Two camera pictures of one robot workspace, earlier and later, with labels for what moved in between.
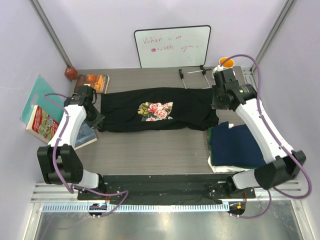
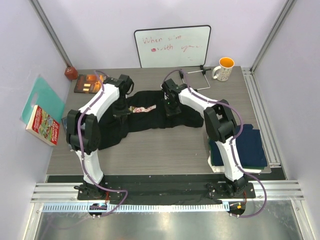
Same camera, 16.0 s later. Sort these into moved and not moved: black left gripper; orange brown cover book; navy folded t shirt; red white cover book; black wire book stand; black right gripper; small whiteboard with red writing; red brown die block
Moved: black right gripper; black left gripper
Not moved: orange brown cover book; navy folded t shirt; red brown die block; red white cover book; small whiteboard with red writing; black wire book stand
